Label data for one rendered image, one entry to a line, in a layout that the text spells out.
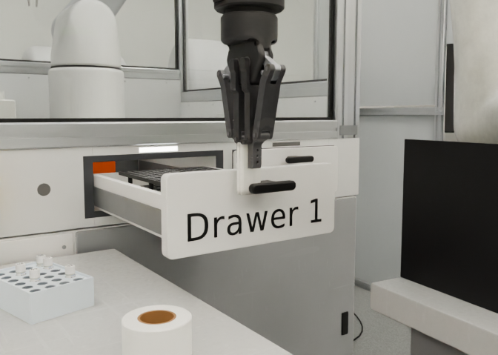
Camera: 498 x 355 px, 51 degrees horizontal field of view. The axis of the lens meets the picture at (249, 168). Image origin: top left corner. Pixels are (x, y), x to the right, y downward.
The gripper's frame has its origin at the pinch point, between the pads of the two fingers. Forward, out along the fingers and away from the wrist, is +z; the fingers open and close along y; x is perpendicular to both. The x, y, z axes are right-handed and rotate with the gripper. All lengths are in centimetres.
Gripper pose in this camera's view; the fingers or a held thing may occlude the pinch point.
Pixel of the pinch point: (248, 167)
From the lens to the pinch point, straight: 70.9
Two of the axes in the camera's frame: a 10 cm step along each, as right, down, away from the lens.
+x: 8.3, -0.6, 5.6
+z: 0.0, 9.9, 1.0
